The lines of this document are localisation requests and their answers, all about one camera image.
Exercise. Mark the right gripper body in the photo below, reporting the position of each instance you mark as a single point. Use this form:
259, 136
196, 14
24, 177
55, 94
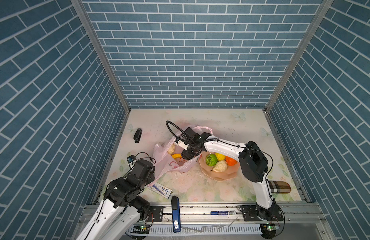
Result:
189, 153

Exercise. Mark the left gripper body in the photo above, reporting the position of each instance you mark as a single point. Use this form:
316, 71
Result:
151, 178

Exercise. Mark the yellow fake banana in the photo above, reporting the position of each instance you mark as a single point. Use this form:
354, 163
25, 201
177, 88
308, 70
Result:
176, 156

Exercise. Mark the green fake fruit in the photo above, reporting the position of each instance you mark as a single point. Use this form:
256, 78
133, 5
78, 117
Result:
211, 160

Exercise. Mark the yellow fake lemon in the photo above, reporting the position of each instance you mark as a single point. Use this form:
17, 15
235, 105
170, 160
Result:
220, 157

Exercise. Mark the cream fake pear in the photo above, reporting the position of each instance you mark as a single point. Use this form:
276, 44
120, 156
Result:
220, 167

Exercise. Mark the orange fake tangerine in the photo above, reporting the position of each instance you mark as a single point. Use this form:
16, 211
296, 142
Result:
230, 161

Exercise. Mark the peach scalloped bowl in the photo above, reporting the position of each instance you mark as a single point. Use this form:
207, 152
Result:
231, 172

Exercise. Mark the cream fake fruit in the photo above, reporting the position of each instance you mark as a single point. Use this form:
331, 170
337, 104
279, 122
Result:
171, 149

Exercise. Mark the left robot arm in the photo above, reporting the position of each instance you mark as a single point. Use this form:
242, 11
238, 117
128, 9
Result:
122, 205

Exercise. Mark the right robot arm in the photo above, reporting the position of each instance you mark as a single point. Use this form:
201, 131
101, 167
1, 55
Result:
253, 162

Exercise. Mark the toothpaste box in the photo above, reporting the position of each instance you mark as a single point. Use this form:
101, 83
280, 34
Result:
161, 190

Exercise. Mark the black stapler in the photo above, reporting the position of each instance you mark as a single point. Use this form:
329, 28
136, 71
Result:
138, 135

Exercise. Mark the blue stapler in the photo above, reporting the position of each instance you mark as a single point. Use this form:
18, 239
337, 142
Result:
176, 215

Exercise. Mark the blue marker pen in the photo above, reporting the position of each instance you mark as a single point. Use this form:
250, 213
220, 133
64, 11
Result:
223, 213

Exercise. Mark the plaid glasses case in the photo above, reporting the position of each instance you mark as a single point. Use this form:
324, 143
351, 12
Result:
279, 187

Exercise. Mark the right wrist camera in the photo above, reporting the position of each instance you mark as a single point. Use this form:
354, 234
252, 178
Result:
181, 144

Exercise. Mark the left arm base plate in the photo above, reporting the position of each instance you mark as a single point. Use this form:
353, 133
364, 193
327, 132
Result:
155, 214

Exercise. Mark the aluminium front rail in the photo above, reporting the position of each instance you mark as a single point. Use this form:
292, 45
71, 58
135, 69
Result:
293, 212

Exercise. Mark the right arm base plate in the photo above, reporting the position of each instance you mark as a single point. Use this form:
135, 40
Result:
252, 213

